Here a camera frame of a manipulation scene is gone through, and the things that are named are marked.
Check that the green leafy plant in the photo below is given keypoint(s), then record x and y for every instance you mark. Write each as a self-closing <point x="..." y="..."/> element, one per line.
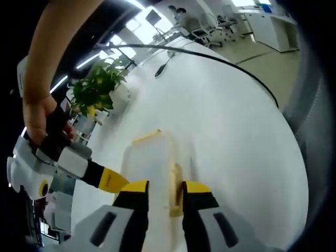
<point x="97" y="81"/>

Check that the computer monitor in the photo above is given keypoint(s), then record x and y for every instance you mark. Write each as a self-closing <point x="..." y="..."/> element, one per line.
<point x="152" y="15"/>

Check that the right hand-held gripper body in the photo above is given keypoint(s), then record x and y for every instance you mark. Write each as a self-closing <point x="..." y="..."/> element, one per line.
<point x="34" y="173"/>

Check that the small black device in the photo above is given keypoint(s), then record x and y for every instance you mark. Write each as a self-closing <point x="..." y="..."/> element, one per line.
<point x="160" y="70"/>

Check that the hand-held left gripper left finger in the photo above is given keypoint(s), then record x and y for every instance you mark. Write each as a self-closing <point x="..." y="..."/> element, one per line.
<point x="123" y="220"/>

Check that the white cabinet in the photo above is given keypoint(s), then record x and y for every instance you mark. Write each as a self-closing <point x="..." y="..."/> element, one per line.
<point x="273" y="29"/>

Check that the white plant pot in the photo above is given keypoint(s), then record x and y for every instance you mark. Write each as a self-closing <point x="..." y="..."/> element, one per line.
<point x="120" y="94"/>

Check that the clear plastic box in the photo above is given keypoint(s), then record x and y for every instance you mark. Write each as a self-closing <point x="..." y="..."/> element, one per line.
<point x="149" y="168"/>

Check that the white worn device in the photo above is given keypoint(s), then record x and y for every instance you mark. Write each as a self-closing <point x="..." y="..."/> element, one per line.
<point x="22" y="76"/>

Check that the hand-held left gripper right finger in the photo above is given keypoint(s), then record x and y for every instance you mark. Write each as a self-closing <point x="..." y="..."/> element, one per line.
<point x="199" y="220"/>

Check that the white office chair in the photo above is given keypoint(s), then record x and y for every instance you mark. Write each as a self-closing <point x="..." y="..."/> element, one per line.
<point x="207" y="29"/>

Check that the person's right hand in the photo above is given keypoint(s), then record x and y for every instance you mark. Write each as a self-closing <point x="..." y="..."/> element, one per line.
<point x="39" y="118"/>

